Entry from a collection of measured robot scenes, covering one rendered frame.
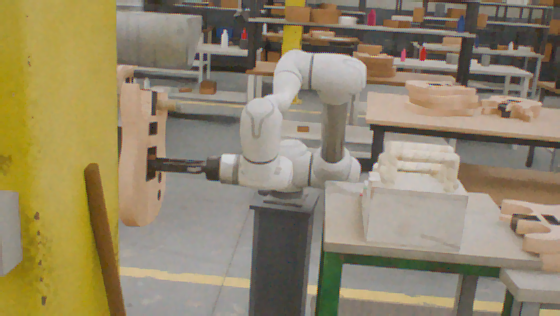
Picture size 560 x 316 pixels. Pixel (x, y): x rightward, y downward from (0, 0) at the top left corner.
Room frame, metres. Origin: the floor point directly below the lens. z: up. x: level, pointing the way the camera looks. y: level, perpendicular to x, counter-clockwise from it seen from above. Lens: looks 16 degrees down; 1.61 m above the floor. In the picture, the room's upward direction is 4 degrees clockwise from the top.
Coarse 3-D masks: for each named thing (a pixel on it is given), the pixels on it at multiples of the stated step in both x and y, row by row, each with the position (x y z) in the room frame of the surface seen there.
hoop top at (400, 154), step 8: (392, 152) 1.55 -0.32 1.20; (400, 152) 1.55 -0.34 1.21; (408, 152) 1.55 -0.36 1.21; (416, 152) 1.55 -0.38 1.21; (424, 152) 1.55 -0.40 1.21; (432, 152) 1.55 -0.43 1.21; (408, 160) 1.55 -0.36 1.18; (416, 160) 1.55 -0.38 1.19; (424, 160) 1.55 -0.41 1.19; (432, 160) 1.54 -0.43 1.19; (440, 160) 1.54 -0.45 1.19; (448, 160) 1.54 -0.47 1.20; (456, 160) 1.54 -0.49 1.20
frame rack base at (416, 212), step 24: (384, 192) 1.54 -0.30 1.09; (408, 192) 1.54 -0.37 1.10; (432, 192) 1.53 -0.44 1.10; (456, 192) 1.54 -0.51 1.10; (384, 216) 1.54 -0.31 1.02; (408, 216) 1.54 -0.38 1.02; (432, 216) 1.53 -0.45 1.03; (456, 216) 1.53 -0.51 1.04; (384, 240) 1.54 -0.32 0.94; (408, 240) 1.54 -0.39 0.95; (432, 240) 1.53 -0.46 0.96; (456, 240) 1.52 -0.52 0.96
